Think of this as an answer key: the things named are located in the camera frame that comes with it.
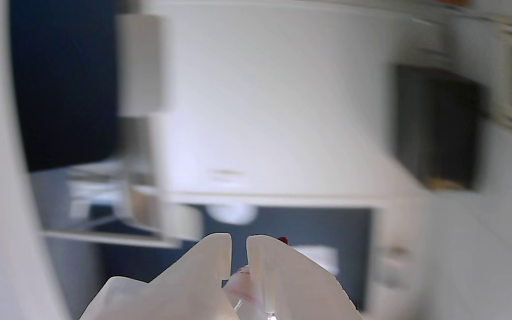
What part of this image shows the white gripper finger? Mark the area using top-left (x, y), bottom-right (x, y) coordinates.
top-left (246, 235), bottom-right (363, 320)
top-left (80, 232), bottom-right (241, 320)

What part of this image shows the red marker pen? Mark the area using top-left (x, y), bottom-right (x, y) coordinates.
top-left (223, 236), bottom-right (289, 320)

